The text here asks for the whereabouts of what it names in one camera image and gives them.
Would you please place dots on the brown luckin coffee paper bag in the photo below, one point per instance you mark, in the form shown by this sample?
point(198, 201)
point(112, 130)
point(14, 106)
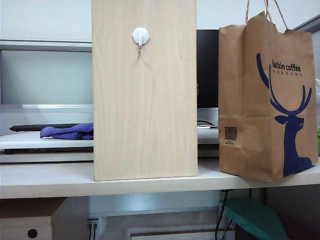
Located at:
point(250, 100)

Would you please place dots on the light wooden upright board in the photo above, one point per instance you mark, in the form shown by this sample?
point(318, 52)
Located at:
point(145, 105)

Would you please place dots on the white flat device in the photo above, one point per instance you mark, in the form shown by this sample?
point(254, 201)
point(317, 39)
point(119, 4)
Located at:
point(206, 127)

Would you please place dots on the short twine scrap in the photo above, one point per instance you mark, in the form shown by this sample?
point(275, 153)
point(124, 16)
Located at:
point(139, 53)

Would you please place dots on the black computer monitor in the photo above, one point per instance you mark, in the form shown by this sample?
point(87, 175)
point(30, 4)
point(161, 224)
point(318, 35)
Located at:
point(207, 67)

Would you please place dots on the purple cloth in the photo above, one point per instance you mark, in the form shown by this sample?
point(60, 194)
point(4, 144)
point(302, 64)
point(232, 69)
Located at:
point(70, 132)

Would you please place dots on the black keyboard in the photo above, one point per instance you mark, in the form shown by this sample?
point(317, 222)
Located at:
point(27, 127)

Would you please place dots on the white desk riser platform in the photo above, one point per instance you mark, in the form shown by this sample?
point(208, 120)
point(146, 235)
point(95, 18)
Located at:
point(25, 142)

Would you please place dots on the wooden box with round hole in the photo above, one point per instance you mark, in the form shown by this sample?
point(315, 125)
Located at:
point(25, 228)

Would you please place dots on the white hexagonal wall hook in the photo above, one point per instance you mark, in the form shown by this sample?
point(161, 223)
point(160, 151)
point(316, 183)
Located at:
point(140, 36)

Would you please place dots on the wall power socket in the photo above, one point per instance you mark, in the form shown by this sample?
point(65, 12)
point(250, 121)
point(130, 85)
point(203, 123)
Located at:
point(93, 222)

